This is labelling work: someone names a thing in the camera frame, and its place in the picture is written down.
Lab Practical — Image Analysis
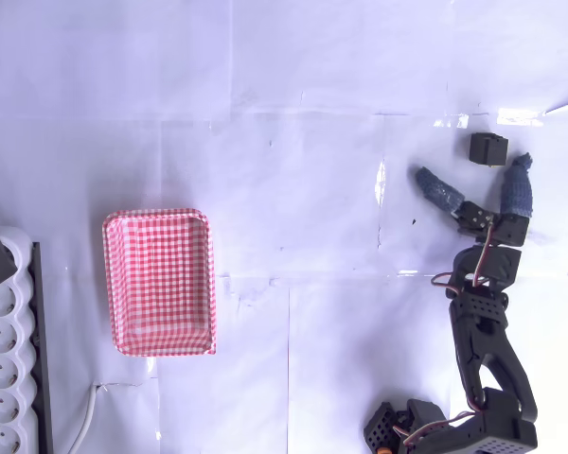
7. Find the white power cable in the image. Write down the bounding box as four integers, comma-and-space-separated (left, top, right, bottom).
67, 383, 101, 454

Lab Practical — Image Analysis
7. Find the black servo block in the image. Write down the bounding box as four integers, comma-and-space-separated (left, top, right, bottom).
468, 132, 510, 168

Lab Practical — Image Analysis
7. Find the white power strip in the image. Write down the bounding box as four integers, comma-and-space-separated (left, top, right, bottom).
0, 225, 40, 454

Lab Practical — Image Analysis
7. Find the red white checkered tray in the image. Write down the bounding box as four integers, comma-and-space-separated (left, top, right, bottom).
101, 207, 218, 358

